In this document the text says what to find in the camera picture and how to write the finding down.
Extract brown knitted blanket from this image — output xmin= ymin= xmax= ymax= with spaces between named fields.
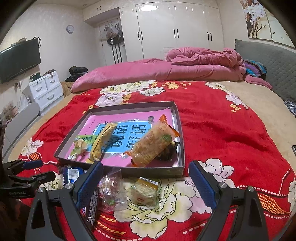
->
xmin=61 ymin=81 xmax=74 ymax=98

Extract floral wall painting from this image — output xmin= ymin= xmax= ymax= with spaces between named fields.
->
xmin=240 ymin=0 xmax=295 ymax=48

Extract white wardrobe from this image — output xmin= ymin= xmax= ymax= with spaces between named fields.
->
xmin=83 ymin=1 xmax=224 ymax=61

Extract Snickers bar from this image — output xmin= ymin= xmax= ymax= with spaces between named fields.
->
xmin=85 ymin=187 xmax=99 ymax=225

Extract grey chair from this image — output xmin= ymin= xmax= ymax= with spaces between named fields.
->
xmin=3 ymin=102 xmax=41 ymax=163

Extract grey padded headboard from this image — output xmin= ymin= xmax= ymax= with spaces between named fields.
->
xmin=235 ymin=39 xmax=295 ymax=100

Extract round wall clock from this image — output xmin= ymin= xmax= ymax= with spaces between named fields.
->
xmin=66 ymin=25 xmax=74 ymax=34

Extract green milk snack packet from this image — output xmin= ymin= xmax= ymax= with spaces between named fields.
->
xmin=68 ymin=135 xmax=98 ymax=161

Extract dark patterned cloth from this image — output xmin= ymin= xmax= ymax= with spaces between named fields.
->
xmin=284 ymin=98 xmax=296 ymax=117

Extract grey shallow tray box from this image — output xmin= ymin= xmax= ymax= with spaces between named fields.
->
xmin=54 ymin=101 xmax=185 ymax=178

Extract dark clothes pile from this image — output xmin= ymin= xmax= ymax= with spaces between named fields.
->
xmin=65 ymin=66 xmax=88 ymax=82

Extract blue cookie packet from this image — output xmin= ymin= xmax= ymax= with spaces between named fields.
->
xmin=62 ymin=166 xmax=84 ymax=186

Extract gold wafer bar packet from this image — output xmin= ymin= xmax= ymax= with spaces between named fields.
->
xmin=86 ymin=123 xmax=117 ymax=164

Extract white drawer cabinet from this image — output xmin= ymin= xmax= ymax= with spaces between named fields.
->
xmin=23 ymin=70 xmax=64 ymax=114

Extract colourful striped clothing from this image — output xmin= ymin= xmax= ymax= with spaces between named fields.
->
xmin=243 ymin=59 xmax=267 ymax=80

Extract pink blue children's book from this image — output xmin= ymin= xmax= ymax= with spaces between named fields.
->
xmin=64 ymin=108 xmax=174 ymax=167

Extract hanging bags on door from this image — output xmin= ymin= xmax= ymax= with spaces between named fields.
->
xmin=99 ymin=22 xmax=124 ymax=46

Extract small yellow cake packet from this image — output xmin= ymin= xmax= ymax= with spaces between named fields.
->
xmin=129 ymin=177 xmax=160 ymax=208

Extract clear round biscuit packet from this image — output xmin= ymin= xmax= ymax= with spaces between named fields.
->
xmin=98 ymin=167 xmax=127 ymax=212

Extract orange rice cracker packet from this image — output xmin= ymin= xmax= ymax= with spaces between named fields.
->
xmin=125 ymin=114 xmax=180 ymax=167

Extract pink folded quilt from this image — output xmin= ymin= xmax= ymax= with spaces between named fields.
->
xmin=71 ymin=47 xmax=273 ymax=93

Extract wall mounted television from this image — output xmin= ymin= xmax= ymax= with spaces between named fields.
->
xmin=0 ymin=38 xmax=41 ymax=84

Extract red floral blanket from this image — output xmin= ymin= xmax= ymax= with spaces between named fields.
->
xmin=20 ymin=80 xmax=295 ymax=240

